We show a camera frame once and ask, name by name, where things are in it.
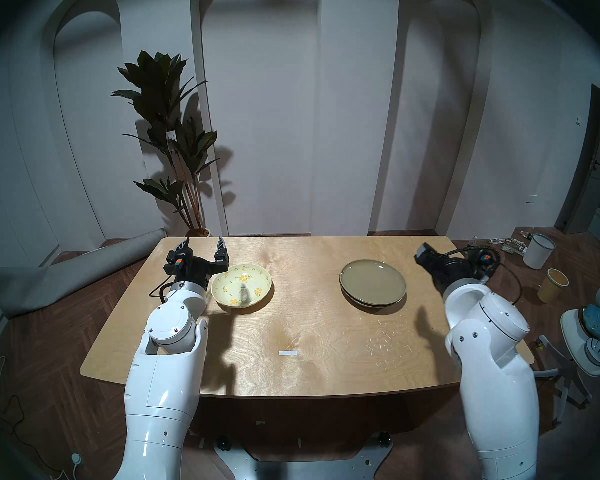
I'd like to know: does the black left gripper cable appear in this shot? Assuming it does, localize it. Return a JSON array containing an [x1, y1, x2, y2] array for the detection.
[[148, 279, 172, 303]]

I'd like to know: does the tan paper cup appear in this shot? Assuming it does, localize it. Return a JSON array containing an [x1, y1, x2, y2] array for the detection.
[[537, 268, 570, 305]]

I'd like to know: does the white power strip with cables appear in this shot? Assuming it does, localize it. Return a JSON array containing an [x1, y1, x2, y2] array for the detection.
[[489, 236, 528, 257]]

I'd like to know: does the white bucket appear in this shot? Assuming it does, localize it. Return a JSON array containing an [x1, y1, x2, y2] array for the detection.
[[522, 233, 557, 271]]

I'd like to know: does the grey door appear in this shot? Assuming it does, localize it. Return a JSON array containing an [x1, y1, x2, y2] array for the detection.
[[555, 78, 600, 235]]

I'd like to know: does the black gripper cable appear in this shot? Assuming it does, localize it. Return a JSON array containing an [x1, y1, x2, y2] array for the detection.
[[148, 279, 172, 303], [447, 246, 523, 306]]

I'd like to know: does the rolled grey carpet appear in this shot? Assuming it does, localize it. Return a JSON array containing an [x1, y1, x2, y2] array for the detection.
[[0, 228, 167, 319]]

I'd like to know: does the olive green plate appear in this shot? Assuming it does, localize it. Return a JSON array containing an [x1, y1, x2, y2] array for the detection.
[[339, 259, 407, 306]]

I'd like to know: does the yellow floral ceramic plate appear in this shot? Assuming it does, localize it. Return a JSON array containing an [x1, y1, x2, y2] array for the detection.
[[210, 263, 274, 310]]

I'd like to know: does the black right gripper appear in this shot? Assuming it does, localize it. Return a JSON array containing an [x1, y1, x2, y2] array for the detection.
[[414, 242, 502, 292]]

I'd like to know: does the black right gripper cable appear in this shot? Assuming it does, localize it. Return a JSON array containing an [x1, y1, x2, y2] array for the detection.
[[447, 246, 523, 306]]

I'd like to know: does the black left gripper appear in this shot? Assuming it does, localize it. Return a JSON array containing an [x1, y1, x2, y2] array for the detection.
[[162, 236, 230, 289]]

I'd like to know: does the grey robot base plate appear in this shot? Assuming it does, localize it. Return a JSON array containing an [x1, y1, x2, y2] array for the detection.
[[214, 434, 395, 480]]

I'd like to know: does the teal round object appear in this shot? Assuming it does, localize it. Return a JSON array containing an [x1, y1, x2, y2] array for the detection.
[[579, 304, 600, 339]]

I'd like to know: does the tall dark green plant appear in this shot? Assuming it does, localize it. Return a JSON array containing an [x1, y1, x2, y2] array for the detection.
[[111, 50, 221, 231]]

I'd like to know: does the white swivel stool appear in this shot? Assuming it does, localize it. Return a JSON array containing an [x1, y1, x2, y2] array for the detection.
[[532, 308, 600, 427]]

